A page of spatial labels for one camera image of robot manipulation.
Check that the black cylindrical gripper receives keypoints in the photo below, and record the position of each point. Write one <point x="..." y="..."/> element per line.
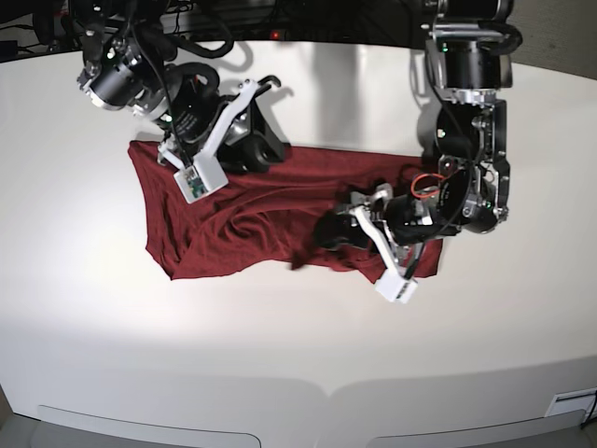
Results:
<point x="193" y="105"/>
<point x="410" y="221"/>

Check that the dark red long-sleeve shirt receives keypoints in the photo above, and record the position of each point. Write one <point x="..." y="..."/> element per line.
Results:
<point x="260" y="217"/>

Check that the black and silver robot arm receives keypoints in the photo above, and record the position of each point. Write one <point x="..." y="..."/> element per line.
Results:
<point x="131" y="62"/>

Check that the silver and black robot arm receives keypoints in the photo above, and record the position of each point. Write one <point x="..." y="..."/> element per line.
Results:
<point x="468" y="53"/>

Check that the black power strip red switch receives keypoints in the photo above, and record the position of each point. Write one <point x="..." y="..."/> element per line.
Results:
<point x="258" y="34"/>

